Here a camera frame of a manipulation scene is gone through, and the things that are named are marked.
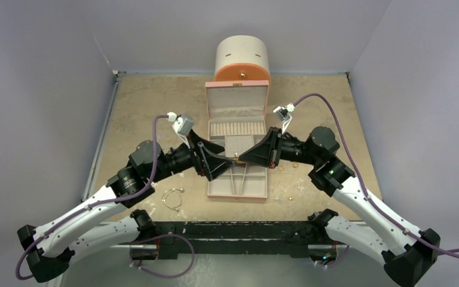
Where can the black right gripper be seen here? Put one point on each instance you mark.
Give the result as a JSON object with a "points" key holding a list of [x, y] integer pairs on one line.
{"points": [[273, 147]]}

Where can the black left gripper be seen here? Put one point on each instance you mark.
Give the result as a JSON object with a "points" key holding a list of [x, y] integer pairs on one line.
{"points": [[211, 166]]}

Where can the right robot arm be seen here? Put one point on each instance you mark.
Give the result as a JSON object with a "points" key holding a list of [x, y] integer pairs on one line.
{"points": [[402, 248]]}

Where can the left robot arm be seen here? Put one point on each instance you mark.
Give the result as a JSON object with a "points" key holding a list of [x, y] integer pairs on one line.
{"points": [[49, 249]]}

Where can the pink jewelry box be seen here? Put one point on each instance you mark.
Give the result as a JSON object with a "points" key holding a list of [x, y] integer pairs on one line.
{"points": [[236, 114]]}

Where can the pink box pull-out drawer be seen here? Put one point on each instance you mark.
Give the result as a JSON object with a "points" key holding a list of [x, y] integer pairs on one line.
{"points": [[242, 181]]}

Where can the silver pearl bangle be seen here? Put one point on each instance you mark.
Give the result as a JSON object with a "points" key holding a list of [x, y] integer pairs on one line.
{"points": [[172, 199]]}

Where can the round beige orange box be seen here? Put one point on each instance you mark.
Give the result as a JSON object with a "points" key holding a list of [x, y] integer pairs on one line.
{"points": [[241, 57]]}

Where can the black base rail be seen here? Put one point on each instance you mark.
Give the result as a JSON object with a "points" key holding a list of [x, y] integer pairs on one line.
{"points": [[297, 239]]}

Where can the aluminium frame rail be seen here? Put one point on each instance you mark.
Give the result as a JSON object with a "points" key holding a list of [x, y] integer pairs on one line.
{"points": [[75, 106]]}

